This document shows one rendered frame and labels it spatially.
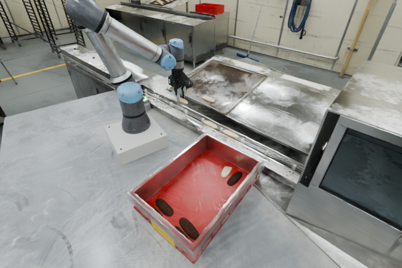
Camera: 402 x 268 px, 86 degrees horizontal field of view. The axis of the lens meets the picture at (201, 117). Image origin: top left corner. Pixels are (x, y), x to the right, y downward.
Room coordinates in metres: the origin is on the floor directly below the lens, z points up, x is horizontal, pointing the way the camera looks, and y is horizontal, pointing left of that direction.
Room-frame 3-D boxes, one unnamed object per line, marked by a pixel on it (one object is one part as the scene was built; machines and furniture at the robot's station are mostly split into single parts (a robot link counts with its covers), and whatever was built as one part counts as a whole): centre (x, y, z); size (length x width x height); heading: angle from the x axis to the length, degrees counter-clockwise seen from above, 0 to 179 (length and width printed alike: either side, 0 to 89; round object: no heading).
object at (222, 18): (4.99, -0.16, 0.44); 0.70 x 0.55 x 0.87; 49
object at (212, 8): (4.99, -0.16, 0.94); 0.51 x 0.36 x 0.13; 53
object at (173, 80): (1.20, 0.14, 1.08); 0.09 x 0.08 x 0.12; 49
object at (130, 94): (0.96, 0.35, 1.07); 0.13 x 0.12 x 0.14; 25
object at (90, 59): (1.89, 0.93, 0.89); 1.25 x 0.18 x 0.09; 49
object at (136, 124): (0.95, 0.35, 0.95); 0.15 x 0.15 x 0.10
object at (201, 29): (5.35, 0.86, 0.51); 3.00 x 1.26 x 1.03; 49
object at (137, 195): (0.59, 0.00, 0.88); 0.49 x 0.34 x 0.10; 141
